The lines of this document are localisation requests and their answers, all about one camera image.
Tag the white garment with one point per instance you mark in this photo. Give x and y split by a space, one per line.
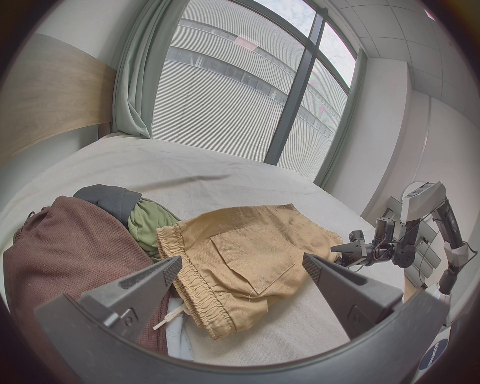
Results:
178 337

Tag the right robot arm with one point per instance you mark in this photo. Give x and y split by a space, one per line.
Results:
422 202

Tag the tan shorts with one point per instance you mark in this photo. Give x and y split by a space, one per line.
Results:
247 247

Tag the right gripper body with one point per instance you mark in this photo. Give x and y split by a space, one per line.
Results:
366 250

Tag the dark grey garment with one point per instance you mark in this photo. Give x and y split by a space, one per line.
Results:
112 200

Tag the brown garment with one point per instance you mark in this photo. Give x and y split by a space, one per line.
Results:
71 255

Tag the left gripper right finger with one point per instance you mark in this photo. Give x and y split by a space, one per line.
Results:
352 300

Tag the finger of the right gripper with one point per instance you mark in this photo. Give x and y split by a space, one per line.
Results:
348 248

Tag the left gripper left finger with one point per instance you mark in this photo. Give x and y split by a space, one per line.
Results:
135 296

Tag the green garment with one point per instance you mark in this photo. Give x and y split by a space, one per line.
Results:
148 225

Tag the bed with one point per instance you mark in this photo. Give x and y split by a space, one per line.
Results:
210 172

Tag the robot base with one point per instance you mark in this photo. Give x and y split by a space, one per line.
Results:
437 352

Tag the pale green curtain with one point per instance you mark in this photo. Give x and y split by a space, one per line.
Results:
131 82

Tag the window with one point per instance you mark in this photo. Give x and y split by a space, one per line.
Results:
232 93

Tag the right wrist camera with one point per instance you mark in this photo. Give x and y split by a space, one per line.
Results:
357 236

